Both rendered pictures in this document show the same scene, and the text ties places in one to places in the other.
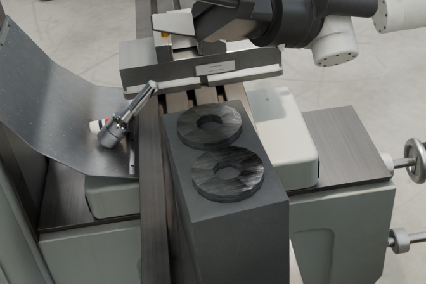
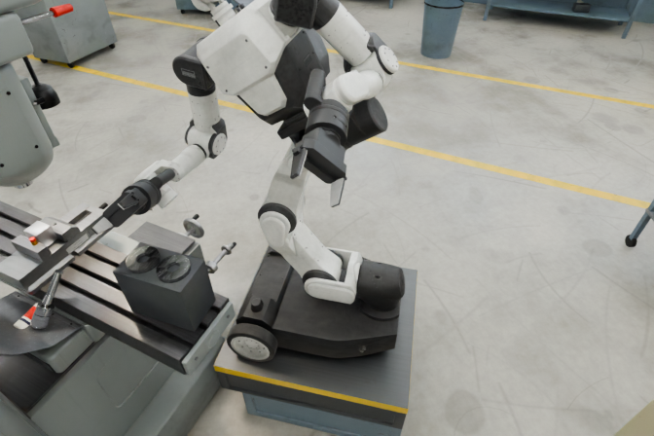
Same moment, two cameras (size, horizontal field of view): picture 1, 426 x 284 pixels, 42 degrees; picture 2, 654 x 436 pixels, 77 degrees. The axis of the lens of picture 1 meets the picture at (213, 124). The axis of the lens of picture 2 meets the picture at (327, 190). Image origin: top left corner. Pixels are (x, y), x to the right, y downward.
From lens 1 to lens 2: 0.65 m
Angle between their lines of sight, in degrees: 47
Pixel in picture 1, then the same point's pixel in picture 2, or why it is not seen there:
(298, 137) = not seen: hidden behind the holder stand
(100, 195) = (60, 355)
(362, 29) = (75, 177)
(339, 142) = (158, 241)
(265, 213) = (199, 271)
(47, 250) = (39, 418)
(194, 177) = (163, 278)
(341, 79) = not seen: hidden behind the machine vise
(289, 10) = (150, 193)
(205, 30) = (120, 220)
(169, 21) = (100, 226)
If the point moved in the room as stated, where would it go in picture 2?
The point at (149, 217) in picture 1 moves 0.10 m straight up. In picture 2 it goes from (125, 326) to (114, 306)
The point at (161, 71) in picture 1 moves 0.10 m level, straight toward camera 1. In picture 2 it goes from (47, 264) to (69, 273)
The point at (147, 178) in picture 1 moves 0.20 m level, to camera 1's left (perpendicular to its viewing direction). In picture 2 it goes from (101, 315) to (38, 372)
